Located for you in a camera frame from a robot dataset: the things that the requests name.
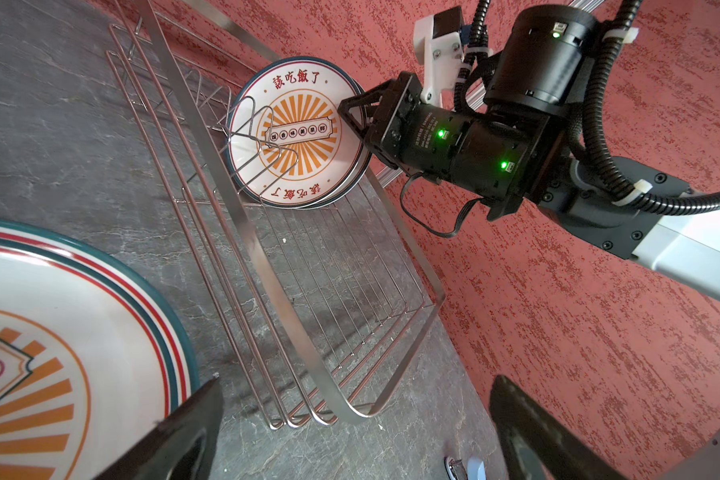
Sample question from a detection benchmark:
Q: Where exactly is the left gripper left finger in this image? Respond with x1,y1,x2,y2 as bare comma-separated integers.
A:
97,378,224,479

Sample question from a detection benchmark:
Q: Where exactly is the wire dish rack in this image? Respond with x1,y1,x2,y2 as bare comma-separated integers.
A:
106,1,445,430

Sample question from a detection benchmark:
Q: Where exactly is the orange striped plate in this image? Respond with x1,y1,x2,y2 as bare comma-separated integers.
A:
0,238,191,479
310,78,371,209
224,56,361,209

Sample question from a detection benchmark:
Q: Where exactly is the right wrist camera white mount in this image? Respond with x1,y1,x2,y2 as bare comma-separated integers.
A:
412,6,465,107

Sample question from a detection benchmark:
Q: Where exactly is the orange striped front plate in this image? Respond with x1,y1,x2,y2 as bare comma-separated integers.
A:
0,238,191,479

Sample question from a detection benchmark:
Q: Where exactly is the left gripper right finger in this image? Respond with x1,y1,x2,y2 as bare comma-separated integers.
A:
489,375,624,479

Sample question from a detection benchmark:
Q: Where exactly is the light blue small bottle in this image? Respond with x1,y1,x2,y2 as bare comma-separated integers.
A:
444,456,487,480

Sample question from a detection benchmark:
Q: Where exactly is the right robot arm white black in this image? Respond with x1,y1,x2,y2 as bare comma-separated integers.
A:
338,1,720,301

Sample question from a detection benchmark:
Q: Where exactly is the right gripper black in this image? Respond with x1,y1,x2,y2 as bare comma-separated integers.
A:
339,72,422,170

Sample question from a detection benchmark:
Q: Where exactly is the red patterned plate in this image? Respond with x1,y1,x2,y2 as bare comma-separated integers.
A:
0,218,200,414

